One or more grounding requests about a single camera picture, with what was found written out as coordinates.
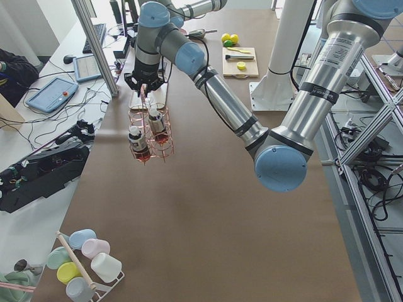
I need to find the black keyboard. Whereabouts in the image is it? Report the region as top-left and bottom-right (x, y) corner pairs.
(82, 23), (108, 54)

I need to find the suntory tea bottle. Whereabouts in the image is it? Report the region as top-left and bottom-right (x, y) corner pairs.
(148, 108), (168, 145)
(128, 125), (151, 163)

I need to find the whole yellow lemon upper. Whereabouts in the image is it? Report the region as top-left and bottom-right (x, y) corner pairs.
(221, 33), (230, 43)

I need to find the aluminium frame post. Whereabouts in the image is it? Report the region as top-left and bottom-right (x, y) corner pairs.
(71, 0), (118, 97)

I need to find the steel muddler black tip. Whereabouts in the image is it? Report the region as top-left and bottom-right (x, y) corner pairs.
(225, 54), (254, 61)

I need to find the black computer monitor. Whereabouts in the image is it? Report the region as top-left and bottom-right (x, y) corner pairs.
(121, 0), (139, 38)

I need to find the black computer mouse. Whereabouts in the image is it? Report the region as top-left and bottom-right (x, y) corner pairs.
(63, 55), (76, 65)

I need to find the bamboo cutting board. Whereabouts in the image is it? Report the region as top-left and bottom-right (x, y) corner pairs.
(222, 47), (259, 78)

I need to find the teach pendant tablet far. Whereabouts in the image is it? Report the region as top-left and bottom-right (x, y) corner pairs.
(72, 55), (102, 83)

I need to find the teach pendant tablet near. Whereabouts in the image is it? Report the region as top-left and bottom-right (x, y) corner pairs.
(26, 77), (79, 113)

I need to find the copper wire bottle basket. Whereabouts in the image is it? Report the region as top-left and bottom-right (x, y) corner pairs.
(128, 84), (174, 164)

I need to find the person at desk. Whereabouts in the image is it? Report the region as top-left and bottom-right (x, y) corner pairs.
(1, 49), (39, 108)

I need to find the cream rabbit tray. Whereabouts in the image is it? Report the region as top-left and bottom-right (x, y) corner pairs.
(128, 84), (168, 110)

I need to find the half lemon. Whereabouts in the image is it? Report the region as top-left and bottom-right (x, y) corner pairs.
(236, 61), (246, 70)

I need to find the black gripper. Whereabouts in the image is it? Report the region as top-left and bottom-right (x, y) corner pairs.
(123, 71), (164, 97)

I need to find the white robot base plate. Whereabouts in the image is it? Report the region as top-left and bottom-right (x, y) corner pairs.
(249, 81), (294, 112)

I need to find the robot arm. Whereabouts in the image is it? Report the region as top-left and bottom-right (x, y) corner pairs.
(161, 0), (227, 28)
(124, 1), (402, 192)

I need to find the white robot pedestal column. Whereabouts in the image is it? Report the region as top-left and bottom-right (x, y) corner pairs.
(267, 1), (316, 95)

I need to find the teach pendant tablet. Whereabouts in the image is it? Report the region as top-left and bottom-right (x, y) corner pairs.
(72, 55), (102, 83)
(26, 77), (79, 113)

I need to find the steel ice scoop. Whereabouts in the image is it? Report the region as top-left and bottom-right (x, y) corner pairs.
(188, 29), (217, 38)

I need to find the yellow plastic knife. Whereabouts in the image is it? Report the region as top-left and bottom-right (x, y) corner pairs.
(227, 47), (251, 53)

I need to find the colourful cup rack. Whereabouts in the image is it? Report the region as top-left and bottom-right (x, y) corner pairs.
(46, 228), (125, 301)

